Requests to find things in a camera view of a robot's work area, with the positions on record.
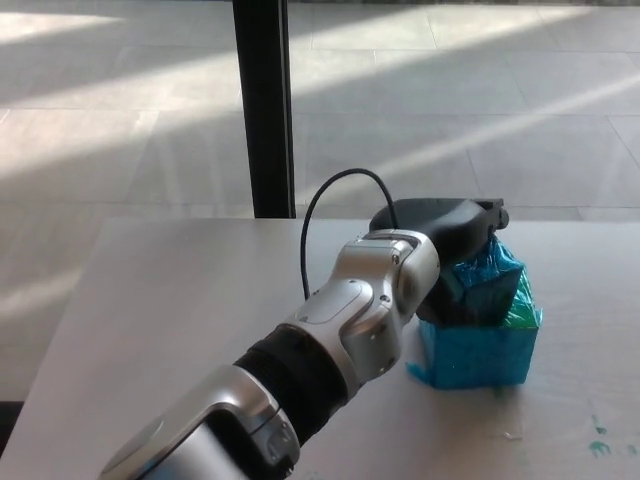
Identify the black window frame post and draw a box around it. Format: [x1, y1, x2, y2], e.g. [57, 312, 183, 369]
[231, 0, 297, 219]

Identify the big blue wrapped cube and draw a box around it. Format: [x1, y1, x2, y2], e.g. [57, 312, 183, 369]
[404, 269, 544, 390]

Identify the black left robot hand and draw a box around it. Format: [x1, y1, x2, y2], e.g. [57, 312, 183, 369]
[368, 197, 510, 325]

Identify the small blue cube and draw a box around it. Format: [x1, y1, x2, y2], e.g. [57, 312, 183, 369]
[452, 234, 529, 326]

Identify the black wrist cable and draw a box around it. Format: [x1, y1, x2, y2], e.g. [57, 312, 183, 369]
[300, 169, 400, 301]

